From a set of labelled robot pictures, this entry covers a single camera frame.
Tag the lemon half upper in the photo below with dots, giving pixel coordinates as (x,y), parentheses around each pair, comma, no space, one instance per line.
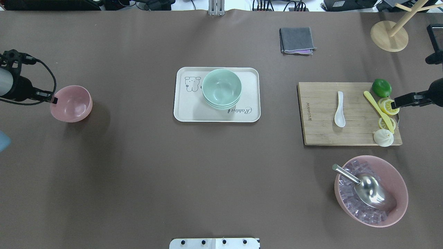
(385,104)

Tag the white mount plate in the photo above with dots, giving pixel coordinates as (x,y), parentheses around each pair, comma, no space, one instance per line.
(215,243)

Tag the green lime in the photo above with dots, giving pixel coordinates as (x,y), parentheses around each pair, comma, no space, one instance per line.
(381,88)

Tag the lemon half lower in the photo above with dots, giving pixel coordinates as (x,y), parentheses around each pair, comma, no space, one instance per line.
(382,124)

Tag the folded grey cloth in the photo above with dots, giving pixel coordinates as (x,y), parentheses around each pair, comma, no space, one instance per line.
(296,40)

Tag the small pink bowl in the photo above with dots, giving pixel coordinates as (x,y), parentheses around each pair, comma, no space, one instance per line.
(74,103)

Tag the large pink ice bowl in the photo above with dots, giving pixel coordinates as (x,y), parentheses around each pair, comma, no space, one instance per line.
(389,178)

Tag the aluminium frame post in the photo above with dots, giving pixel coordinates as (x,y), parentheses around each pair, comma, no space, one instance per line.
(216,7)

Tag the lemon half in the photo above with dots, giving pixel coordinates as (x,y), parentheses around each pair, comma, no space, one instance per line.
(385,104)
(382,124)

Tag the stacked green bowls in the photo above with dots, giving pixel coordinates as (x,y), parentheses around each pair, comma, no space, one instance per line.
(222,88)

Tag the metal ice scoop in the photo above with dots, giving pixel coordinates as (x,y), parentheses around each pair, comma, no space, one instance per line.
(369,190)

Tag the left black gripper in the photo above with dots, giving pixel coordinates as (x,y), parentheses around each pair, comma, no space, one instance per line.
(23,87)

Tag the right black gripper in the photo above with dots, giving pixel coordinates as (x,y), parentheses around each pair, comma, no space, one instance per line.
(436,90)

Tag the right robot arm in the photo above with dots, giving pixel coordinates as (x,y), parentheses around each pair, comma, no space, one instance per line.
(434,95)

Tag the white ceramic spoon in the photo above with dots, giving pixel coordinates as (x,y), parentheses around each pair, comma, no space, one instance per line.
(339,118)

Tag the white steamed bun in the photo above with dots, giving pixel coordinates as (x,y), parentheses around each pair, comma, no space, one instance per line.
(383,137)

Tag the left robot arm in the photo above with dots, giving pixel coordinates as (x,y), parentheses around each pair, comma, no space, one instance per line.
(16,89)

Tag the bamboo cutting board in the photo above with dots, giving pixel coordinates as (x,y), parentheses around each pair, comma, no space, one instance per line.
(318,102)

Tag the white rabbit tray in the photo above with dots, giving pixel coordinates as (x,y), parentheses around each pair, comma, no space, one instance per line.
(190,105)

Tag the wooden cup tree stand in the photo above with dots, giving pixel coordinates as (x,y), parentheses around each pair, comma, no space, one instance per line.
(391,36)

